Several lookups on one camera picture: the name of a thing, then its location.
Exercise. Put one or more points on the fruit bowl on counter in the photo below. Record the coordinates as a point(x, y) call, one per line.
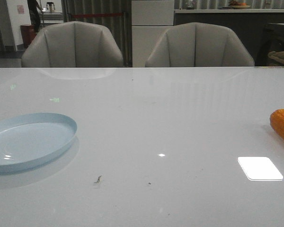
point(235, 4)

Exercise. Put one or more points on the dark wooden chair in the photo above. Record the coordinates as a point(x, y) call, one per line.
point(272, 40)

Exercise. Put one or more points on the left grey upholstered chair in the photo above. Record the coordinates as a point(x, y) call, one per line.
point(73, 45)

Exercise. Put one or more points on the person in dark clothes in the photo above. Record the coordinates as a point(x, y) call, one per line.
point(33, 5)

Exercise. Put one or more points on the red barrier belt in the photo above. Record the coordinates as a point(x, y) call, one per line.
point(96, 15)

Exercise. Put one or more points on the light blue round plate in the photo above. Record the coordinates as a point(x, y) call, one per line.
point(31, 140)

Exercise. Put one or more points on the dark grey counter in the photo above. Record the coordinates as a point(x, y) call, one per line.
point(248, 24)

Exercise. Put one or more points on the right grey upholstered chair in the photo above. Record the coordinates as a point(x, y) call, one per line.
point(199, 45)

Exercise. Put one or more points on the beige cushion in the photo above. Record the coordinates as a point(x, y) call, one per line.
point(276, 58)

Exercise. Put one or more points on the grey upholstered chair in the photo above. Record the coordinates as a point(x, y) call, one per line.
point(73, 45)
point(199, 45)

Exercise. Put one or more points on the white cabinet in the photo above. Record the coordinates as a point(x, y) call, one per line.
point(149, 19)

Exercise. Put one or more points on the red bin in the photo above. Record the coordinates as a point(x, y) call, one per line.
point(28, 34)

